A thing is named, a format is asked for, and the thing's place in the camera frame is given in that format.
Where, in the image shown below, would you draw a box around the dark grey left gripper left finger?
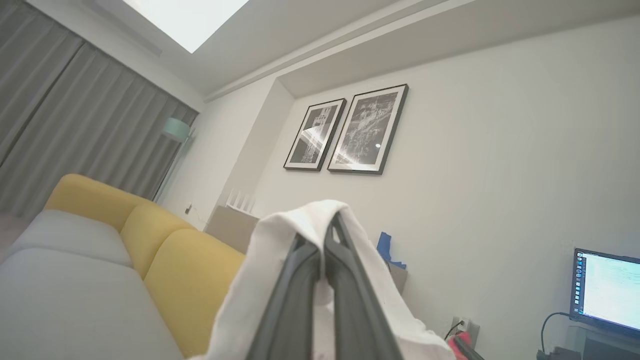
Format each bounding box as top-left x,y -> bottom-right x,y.
245,232 -> 323,360

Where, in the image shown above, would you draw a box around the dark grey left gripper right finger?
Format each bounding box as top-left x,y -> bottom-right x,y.
324,212 -> 405,360

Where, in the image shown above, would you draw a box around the red and white shorts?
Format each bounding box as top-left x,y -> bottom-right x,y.
187,200 -> 473,360

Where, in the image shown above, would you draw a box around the blue object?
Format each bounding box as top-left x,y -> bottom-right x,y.
376,231 -> 407,271

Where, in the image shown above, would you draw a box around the yellow sofa back cushion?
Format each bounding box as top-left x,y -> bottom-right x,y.
144,228 -> 247,358
120,202 -> 198,281
45,173 -> 151,233

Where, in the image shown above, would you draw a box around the beige wooden cabinet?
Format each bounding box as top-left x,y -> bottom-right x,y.
204,205 -> 408,296

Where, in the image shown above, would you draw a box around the white antenna router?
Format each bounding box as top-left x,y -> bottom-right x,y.
226,189 -> 256,215

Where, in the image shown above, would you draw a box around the narrow black framed picture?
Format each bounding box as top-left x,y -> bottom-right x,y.
283,98 -> 347,172

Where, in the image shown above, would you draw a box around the wide black framed picture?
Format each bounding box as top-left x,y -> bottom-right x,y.
327,84 -> 409,175

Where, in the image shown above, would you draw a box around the floor lamp teal shade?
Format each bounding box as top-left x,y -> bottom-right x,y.
151,117 -> 193,202

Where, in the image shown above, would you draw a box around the grey sofa seat cushion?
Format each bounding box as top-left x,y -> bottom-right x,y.
0,209 -> 133,268
0,247 -> 186,360

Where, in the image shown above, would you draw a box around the black computer monitor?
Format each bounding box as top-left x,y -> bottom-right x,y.
569,248 -> 640,341

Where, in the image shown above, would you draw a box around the grey pleated curtain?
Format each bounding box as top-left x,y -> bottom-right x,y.
0,0 -> 200,218

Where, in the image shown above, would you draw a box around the white wall outlet plate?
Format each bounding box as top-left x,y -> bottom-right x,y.
451,316 -> 481,346

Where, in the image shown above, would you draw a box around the black monitor cable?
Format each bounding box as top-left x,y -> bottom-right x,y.
537,312 -> 573,360

